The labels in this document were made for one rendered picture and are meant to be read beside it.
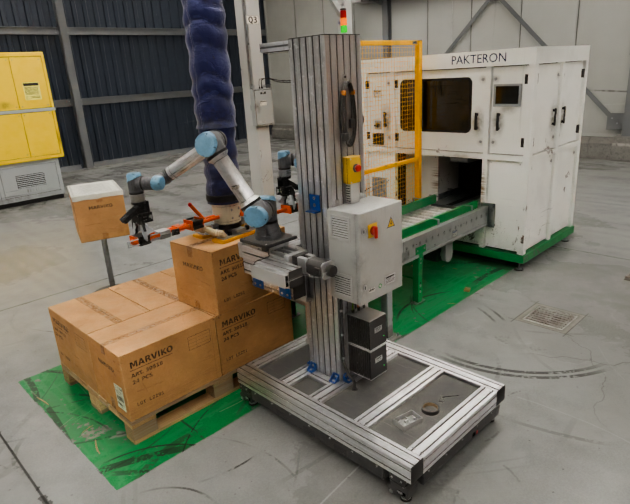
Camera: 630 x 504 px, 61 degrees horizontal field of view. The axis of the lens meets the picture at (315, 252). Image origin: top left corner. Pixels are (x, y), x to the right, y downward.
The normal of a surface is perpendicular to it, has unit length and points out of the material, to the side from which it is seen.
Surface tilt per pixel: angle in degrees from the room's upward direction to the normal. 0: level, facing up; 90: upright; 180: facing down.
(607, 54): 90
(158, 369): 90
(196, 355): 90
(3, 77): 90
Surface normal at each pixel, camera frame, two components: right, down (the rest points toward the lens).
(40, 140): 0.70, 0.19
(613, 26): -0.71, 0.26
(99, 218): 0.46, 0.25
